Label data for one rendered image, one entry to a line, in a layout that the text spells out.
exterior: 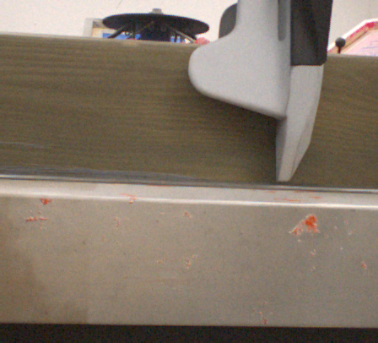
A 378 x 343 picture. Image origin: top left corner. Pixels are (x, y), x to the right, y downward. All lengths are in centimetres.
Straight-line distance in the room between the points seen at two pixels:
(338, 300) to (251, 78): 12
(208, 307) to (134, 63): 14
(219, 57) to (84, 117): 7
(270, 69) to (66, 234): 13
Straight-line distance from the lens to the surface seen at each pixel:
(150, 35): 160
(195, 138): 28
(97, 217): 17
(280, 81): 26
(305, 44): 26
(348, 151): 30
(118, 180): 26
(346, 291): 18
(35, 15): 504
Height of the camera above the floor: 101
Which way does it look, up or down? 2 degrees down
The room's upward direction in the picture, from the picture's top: 3 degrees clockwise
